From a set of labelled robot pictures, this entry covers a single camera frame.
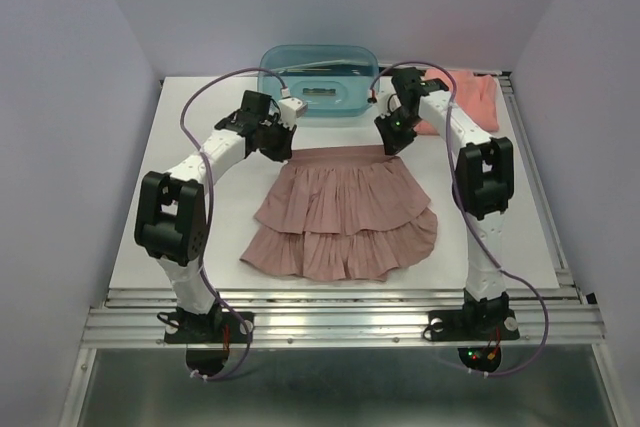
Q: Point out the folded coral pink skirt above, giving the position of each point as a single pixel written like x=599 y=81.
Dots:
x=476 y=95

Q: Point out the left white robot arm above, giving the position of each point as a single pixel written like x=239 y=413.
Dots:
x=174 y=213

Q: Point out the teal plastic basin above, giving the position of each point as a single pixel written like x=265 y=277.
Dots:
x=334 y=80

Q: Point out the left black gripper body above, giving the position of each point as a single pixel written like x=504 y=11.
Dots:
x=274 y=139

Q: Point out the dusty pink ruffled skirt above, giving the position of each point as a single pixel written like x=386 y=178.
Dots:
x=342 y=213

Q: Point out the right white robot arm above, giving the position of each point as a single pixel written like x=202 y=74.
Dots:
x=482 y=176

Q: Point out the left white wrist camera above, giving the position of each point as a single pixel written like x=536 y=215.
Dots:
x=291 y=109

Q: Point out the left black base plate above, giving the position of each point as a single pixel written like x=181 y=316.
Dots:
x=235 y=329

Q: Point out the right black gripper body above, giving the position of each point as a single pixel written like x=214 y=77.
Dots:
x=399 y=127

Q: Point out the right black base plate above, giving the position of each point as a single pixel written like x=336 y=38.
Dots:
x=452 y=325

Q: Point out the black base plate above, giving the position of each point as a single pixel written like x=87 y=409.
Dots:
x=235 y=329
x=452 y=325

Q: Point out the aluminium rail frame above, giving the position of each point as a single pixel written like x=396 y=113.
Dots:
x=355 y=353

